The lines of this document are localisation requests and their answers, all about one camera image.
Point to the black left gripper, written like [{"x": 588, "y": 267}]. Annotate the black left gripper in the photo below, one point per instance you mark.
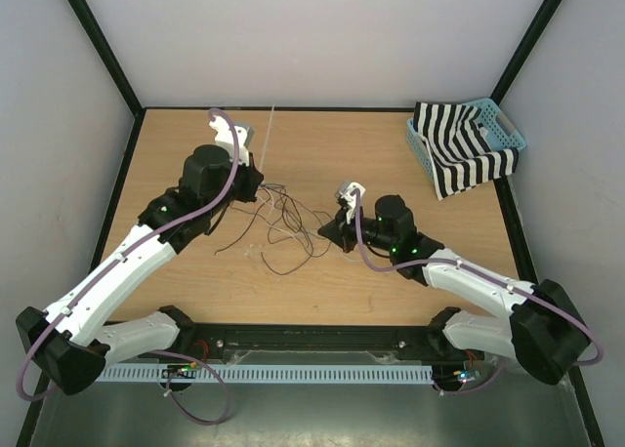
[{"x": 251, "y": 178}]

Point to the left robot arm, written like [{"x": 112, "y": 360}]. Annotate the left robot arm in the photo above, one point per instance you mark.
[{"x": 70, "y": 341}]

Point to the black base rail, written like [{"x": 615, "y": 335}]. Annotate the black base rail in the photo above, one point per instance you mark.
[{"x": 407, "y": 343}]

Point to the black white striped cloth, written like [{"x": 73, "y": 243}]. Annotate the black white striped cloth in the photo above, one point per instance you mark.
[{"x": 460, "y": 156}]

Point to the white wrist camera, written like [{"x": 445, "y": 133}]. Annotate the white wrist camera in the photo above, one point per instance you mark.
[
  {"x": 225, "y": 140},
  {"x": 346, "y": 198}
]

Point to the light blue slotted cable duct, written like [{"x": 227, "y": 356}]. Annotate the light blue slotted cable duct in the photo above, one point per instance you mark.
[{"x": 269, "y": 374}]

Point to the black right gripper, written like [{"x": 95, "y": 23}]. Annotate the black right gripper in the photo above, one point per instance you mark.
[{"x": 340, "y": 231}]

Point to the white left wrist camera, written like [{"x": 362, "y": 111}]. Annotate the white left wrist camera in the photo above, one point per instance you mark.
[{"x": 225, "y": 140}]

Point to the light blue perforated basket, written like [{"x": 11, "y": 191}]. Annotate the light blue perforated basket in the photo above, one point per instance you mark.
[{"x": 500, "y": 133}]

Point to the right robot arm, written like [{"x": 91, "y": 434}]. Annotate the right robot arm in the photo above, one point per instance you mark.
[{"x": 536, "y": 325}]

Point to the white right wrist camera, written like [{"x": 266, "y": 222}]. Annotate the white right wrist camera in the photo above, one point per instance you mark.
[{"x": 346, "y": 198}]

